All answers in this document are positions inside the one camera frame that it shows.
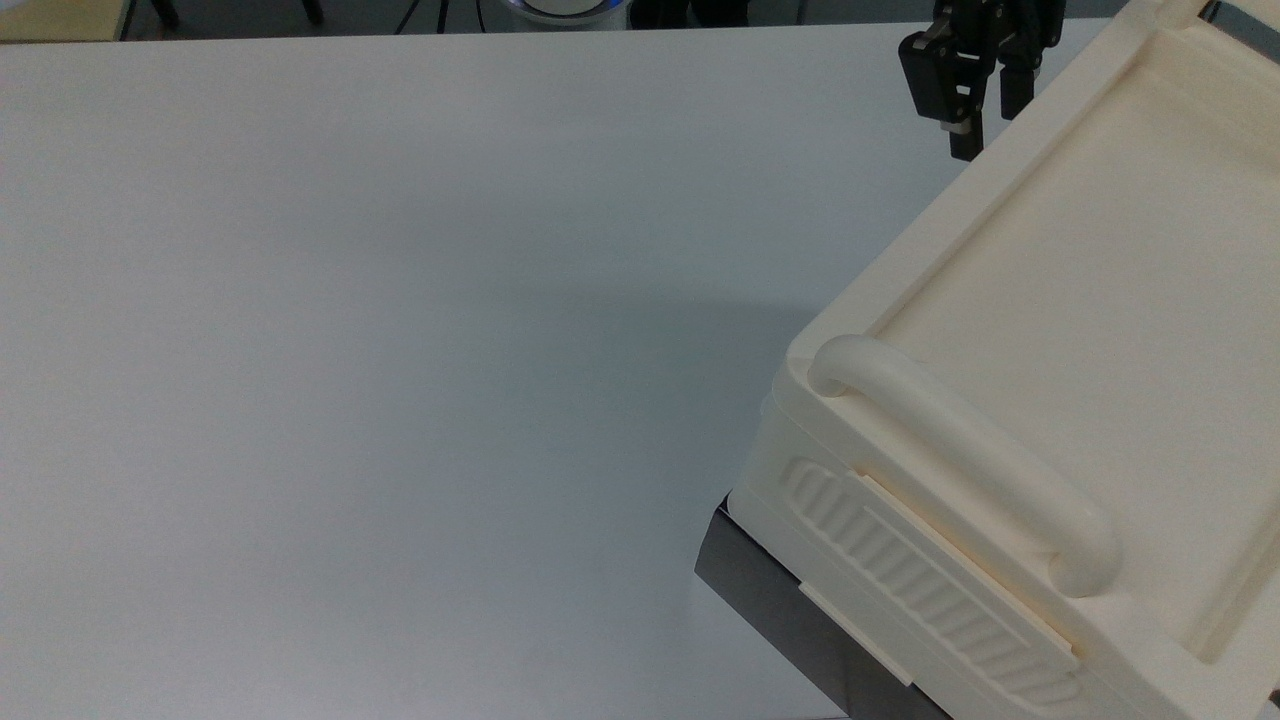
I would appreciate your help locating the black tripod legs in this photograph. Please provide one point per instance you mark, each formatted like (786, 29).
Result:
(440, 12)

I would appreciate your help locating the dark brown drawer base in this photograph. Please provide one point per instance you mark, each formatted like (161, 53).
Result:
(790, 620)

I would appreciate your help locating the dark object behind table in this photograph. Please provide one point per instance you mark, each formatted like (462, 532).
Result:
(690, 10)

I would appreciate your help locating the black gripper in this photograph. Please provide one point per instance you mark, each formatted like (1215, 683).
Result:
(1000, 14)

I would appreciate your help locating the light wooden table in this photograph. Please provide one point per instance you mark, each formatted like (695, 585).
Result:
(60, 18)

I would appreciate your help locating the black stand leg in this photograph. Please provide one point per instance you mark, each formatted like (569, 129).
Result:
(165, 12)
(313, 10)

